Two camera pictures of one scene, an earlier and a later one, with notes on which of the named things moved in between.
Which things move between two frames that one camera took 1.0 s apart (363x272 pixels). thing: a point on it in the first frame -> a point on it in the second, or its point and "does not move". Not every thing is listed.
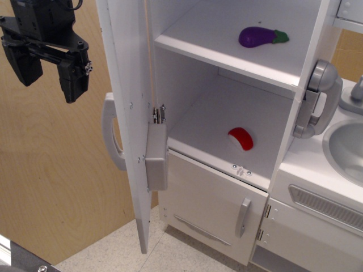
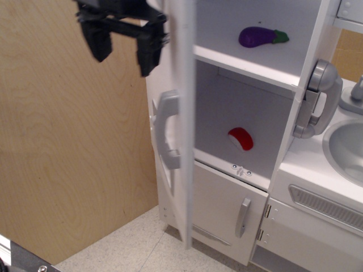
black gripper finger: x=74 y=79 -> x=149 y=47
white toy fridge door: x=127 y=28 -> x=176 y=190
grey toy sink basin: x=342 y=148 does not move
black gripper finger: x=27 y=67 -> x=97 y=35
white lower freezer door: x=212 y=208 does not move
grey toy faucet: x=352 y=97 does not move
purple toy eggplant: x=254 y=36 does not move
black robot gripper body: x=45 y=28 -> x=136 y=17
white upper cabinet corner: x=350 y=16 does not move
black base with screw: x=22 y=260 does not move
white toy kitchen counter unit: x=312 y=219 does not move
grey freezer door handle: x=244 y=211 does not move
